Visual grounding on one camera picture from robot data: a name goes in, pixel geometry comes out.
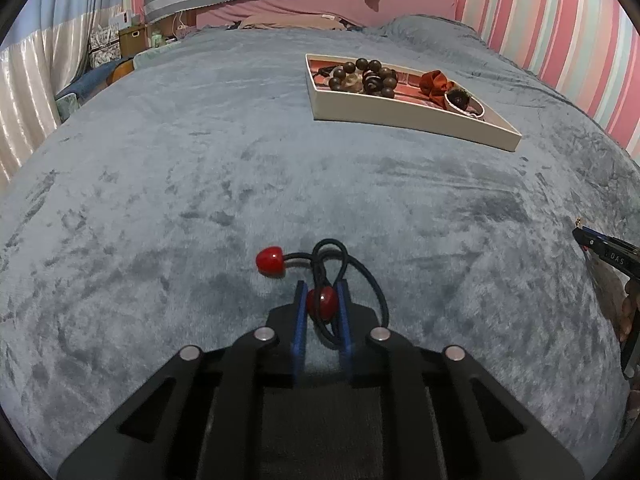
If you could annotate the white tray with brick-print lining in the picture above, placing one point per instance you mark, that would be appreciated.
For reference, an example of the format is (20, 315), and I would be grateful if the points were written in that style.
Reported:
(400, 112)

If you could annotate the brown round wooden object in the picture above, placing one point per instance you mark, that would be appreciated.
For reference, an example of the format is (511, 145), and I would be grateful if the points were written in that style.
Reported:
(120, 72)

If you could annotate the pale green cloth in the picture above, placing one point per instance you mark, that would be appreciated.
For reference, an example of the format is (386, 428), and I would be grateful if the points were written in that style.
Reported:
(150, 56)

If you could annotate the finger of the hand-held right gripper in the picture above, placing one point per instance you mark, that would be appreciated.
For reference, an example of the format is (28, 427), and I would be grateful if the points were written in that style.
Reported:
(592, 234)
(615, 260)

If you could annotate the red scrunchie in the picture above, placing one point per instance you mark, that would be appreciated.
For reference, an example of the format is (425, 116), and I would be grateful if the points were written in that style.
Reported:
(435, 82)

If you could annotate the person's right hand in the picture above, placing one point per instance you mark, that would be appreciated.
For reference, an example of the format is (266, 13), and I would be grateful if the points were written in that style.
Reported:
(629, 310)

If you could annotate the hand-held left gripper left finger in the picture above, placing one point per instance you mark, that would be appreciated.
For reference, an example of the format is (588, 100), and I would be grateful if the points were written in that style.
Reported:
(299, 332)

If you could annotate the silver curtain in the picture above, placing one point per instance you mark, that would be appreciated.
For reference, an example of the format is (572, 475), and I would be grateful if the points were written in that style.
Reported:
(30, 100)

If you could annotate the pink bed sheet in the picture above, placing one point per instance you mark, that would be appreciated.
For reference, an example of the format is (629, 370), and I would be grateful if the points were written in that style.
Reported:
(300, 7)

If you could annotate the tan cloth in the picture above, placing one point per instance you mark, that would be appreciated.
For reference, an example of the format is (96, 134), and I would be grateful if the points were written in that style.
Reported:
(295, 21)

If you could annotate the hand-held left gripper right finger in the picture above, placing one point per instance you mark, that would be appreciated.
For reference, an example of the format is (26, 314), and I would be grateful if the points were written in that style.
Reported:
(344, 332)

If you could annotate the grey plush blanket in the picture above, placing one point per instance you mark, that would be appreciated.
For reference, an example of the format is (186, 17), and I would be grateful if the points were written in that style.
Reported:
(200, 185)

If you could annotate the patterned fabric storage box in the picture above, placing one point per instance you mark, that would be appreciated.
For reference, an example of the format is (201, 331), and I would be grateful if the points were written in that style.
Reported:
(104, 46)

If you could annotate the blue cloth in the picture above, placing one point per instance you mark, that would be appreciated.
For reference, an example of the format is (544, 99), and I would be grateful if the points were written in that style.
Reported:
(85, 85)

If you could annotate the dark cloth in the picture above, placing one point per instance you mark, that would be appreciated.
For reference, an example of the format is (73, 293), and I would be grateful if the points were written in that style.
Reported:
(351, 24)

